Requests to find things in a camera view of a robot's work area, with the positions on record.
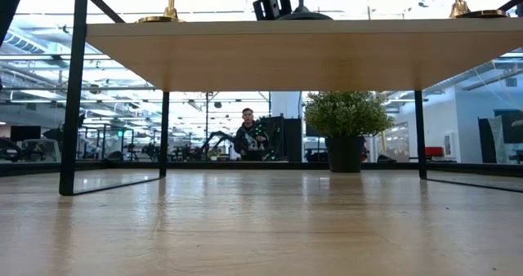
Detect black candlestick holder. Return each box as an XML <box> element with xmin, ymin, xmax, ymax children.
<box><xmin>275</xmin><ymin>0</ymin><xmax>334</xmax><ymax>21</ymax></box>

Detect wooden riser shelf black legs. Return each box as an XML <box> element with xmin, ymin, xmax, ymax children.
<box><xmin>60</xmin><ymin>0</ymin><xmax>523</xmax><ymax>198</ymax></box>

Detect person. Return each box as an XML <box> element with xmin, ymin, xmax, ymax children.
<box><xmin>233</xmin><ymin>107</ymin><xmax>273</xmax><ymax>162</ymax></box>

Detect black background robot arms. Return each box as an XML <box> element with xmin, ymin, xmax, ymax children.
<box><xmin>177</xmin><ymin>131</ymin><xmax>236</xmax><ymax>162</ymax></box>

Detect black rack green lights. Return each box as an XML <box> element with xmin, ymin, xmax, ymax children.
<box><xmin>267</xmin><ymin>115</ymin><xmax>304</xmax><ymax>163</ymax></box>

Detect green potted plant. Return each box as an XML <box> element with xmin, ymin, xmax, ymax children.
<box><xmin>304</xmin><ymin>91</ymin><xmax>396</xmax><ymax>174</ymax></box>

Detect dark background monitor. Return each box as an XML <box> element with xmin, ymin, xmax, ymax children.
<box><xmin>10</xmin><ymin>125</ymin><xmax>42</xmax><ymax>142</ymax></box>

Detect black aluminium table frame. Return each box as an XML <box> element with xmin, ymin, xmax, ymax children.
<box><xmin>0</xmin><ymin>160</ymin><xmax>523</xmax><ymax>178</ymax></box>

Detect wall picture frame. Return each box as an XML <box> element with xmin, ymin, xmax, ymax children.
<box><xmin>443</xmin><ymin>131</ymin><xmax>457</xmax><ymax>159</ymax></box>

